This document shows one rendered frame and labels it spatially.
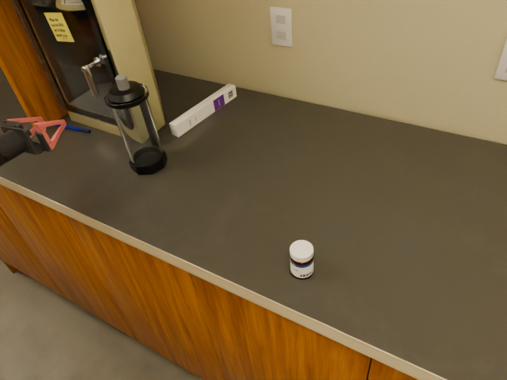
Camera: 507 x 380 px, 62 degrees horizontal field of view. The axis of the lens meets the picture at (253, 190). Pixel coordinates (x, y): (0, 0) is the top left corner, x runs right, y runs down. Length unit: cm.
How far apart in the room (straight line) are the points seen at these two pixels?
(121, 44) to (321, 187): 64
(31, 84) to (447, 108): 124
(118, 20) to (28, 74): 42
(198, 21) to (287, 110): 44
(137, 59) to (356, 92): 65
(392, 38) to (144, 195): 78
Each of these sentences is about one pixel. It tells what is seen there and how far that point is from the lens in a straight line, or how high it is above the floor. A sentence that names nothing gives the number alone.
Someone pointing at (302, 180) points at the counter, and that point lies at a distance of 108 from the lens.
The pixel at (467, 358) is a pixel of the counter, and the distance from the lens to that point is 84.
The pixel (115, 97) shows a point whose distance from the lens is 107.
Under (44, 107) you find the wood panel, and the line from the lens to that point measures 154.
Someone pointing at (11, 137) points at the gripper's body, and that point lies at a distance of 109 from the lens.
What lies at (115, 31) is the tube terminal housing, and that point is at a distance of 118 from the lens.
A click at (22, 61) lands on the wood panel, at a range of 148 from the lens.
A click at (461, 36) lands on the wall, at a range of 121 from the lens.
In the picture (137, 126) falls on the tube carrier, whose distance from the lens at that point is 110.
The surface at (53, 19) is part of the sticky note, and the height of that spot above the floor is 130.
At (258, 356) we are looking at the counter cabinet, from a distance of 121.
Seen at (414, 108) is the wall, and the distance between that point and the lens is 132.
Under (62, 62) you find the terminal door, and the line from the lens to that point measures 136.
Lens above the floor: 166
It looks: 42 degrees down
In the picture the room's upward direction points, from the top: 7 degrees counter-clockwise
